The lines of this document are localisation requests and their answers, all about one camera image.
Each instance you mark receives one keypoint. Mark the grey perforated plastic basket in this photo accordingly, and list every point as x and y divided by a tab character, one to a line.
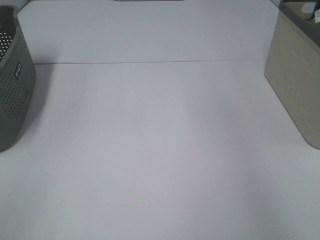
17	76

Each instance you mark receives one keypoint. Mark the beige storage bin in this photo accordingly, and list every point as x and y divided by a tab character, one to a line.
293	67

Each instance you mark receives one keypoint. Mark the white towel in bin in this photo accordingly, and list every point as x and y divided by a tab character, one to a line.
310	8

